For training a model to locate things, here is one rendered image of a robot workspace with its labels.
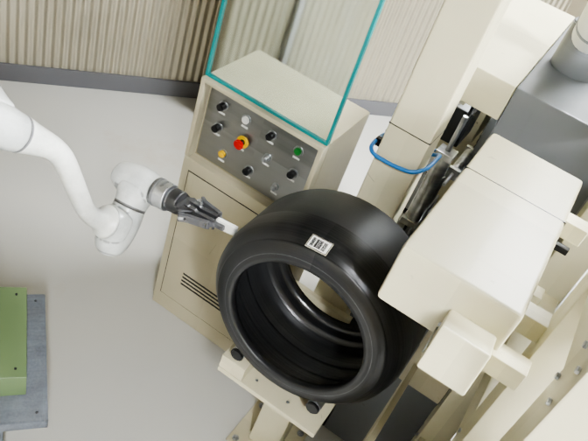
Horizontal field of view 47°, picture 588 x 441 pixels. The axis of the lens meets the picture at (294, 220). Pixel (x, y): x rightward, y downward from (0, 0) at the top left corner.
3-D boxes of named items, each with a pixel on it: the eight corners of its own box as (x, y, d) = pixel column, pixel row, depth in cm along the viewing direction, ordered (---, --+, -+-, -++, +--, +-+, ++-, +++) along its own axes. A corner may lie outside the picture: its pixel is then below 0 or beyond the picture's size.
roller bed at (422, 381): (420, 342, 234) (457, 284, 215) (458, 367, 230) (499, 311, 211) (398, 378, 219) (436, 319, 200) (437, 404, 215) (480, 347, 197)
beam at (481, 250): (466, 175, 181) (492, 129, 171) (553, 225, 175) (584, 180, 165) (372, 296, 135) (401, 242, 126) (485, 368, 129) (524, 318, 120)
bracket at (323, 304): (278, 291, 240) (286, 273, 233) (374, 355, 230) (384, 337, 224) (274, 297, 237) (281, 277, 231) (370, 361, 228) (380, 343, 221)
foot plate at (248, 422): (259, 399, 306) (260, 396, 305) (308, 434, 300) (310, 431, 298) (225, 439, 286) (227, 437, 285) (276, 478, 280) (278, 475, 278)
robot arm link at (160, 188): (166, 172, 206) (182, 180, 205) (165, 197, 212) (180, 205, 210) (147, 185, 200) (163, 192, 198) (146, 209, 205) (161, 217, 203)
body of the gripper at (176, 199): (163, 194, 199) (188, 206, 196) (180, 182, 205) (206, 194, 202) (161, 214, 203) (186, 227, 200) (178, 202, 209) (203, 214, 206)
